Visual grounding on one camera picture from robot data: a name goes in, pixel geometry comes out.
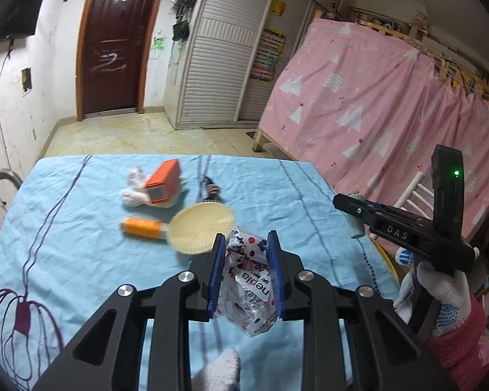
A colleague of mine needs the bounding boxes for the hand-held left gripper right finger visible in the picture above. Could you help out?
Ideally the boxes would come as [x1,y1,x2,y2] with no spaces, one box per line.
[268,230,453,391]

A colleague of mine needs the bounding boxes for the white slatted wardrobe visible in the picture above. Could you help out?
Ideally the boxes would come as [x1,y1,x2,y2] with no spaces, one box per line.
[163,0,359,131]

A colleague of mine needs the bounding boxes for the person's left hand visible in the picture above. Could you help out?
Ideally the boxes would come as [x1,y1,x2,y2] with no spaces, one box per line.
[191,348,242,391]

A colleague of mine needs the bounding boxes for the orange box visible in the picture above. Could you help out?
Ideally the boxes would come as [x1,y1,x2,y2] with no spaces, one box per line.
[144,159,183,205]

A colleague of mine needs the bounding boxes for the blue printed tablecloth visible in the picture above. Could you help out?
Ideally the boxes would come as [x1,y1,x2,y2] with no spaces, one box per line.
[0,154,401,391]

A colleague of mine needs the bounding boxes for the person's right forearm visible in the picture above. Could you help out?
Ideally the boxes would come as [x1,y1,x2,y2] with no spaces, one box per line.
[426,305,489,391]

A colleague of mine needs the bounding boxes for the grey metal chair frame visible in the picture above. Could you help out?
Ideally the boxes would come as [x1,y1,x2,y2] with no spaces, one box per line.
[0,168,24,262]

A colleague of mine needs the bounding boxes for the open wall socket box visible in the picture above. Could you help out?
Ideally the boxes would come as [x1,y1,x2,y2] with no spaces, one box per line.
[21,67,34,97]

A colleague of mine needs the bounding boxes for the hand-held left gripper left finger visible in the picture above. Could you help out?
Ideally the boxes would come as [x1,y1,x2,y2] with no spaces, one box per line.
[33,233,227,391]

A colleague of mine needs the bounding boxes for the orange tube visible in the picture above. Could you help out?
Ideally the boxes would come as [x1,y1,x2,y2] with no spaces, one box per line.
[120,217,169,240]

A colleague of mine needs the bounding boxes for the printed plastic wrapper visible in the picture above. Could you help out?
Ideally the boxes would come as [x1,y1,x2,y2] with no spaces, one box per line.
[213,227,280,338]

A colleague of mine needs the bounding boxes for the pink tree-print curtain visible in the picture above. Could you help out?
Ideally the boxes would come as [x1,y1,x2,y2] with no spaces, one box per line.
[258,18,489,261]

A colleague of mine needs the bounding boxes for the dark brown door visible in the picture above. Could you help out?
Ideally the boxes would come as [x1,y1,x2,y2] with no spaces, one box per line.
[76,0,172,122]

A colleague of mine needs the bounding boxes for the small black object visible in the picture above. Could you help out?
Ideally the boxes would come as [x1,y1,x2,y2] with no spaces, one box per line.
[201,175,223,201]

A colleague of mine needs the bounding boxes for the colourful grid chart poster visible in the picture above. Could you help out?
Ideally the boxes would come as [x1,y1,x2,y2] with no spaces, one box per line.
[250,27,288,83]

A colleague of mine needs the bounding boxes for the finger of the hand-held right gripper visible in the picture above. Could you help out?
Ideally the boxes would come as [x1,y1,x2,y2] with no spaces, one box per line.
[333,193,376,234]

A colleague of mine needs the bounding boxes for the hanging black bags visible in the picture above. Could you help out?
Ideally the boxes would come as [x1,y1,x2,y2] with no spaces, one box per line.
[170,0,204,44]

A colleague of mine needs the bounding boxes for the white chair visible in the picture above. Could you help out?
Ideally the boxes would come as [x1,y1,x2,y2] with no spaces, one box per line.
[394,170,437,223]

